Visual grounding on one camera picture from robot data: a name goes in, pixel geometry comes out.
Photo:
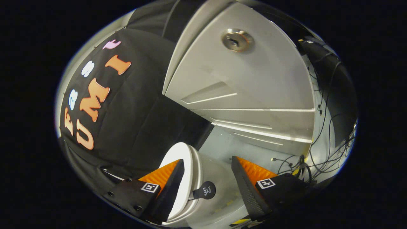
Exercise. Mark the white toilet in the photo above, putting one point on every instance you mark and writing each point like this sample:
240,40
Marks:
219,178

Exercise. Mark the white drawer cabinet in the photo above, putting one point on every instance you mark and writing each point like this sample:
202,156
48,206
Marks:
254,82

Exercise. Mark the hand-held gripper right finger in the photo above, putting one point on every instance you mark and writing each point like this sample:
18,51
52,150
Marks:
248,190

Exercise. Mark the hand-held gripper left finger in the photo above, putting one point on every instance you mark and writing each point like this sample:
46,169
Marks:
170,190

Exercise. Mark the black backdrop cloth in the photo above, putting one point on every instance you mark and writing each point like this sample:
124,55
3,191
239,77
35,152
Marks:
136,121

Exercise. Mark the silver cabinet lock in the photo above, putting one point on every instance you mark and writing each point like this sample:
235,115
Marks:
237,39

